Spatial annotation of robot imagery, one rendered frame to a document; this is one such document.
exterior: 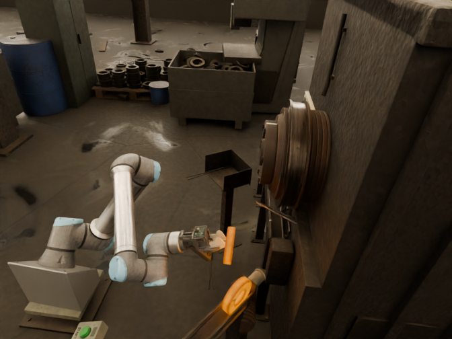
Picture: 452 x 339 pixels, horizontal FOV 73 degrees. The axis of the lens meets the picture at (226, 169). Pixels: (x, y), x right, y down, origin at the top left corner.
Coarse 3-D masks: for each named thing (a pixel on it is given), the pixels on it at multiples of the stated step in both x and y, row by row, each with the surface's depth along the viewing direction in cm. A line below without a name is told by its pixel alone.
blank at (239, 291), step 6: (234, 282) 118; (240, 282) 118; (246, 282) 119; (234, 288) 116; (240, 288) 116; (246, 288) 122; (228, 294) 116; (234, 294) 115; (240, 294) 125; (246, 294) 125; (228, 300) 115; (234, 300) 117; (240, 300) 123; (222, 306) 117; (228, 306) 115; (234, 306) 120; (228, 312) 117
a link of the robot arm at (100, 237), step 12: (144, 168) 156; (156, 168) 160; (144, 180) 160; (156, 180) 163; (108, 204) 173; (108, 216) 172; (96, 228) 178; (108, 228) 177; (96, 240) 178; (108, 240) 184
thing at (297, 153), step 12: (288, 108) 126; (300, 108) 119; (300, 120) 114; (300, 132) 112; (300, 144) 111; (288, 156) 113; (300, 156) 111; (288, 168) 111; (300, 168) 112; (288, 180) 113; (300, 180) 113; (288, 192) 117; (276, 204) 133; (288, 204) 126
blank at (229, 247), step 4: (228, 228) 125; (232, 228) 126; (228, 232) 123; (232, 232) 123; (228, 236) 122; (232, 236) 122; (228, 240) 121; (232, 240) 121; (228, 244) 120; (232, 244) 120; (228, 248) 120; (232, 248) 120; (224, 252) 120; (228, 252) 120; (232, 252) 120; (224, 256) 120; (228, 256) 120; (224, 260) 122; (228, 260) 121
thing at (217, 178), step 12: (216, 156) 208; (228, 156) 213; (216, 168) 214; (228, 168) 215; (240, 168) 207; (216, 180) 201; (228, 180) 188; (240, 180) 194; (228, 192) 206; (228, 204) 213; (228, 216) 219
